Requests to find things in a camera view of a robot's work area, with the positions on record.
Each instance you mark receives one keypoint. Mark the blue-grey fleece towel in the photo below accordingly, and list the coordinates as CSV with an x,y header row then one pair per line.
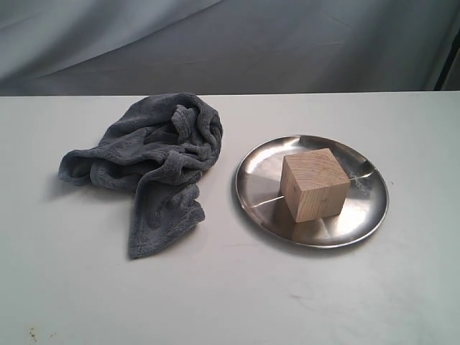
x,y
158,150

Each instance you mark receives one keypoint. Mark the light wooden cube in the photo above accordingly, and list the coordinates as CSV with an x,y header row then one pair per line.
x,y
314,185

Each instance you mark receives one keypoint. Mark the round stainless steel plate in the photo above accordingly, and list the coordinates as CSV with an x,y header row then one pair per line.
x,y
257,191

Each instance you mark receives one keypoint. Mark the grey backdrop cloth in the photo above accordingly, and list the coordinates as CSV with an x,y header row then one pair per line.
x,y
57,48

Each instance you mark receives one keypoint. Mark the black stand pole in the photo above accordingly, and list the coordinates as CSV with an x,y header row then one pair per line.
x,y
447,73

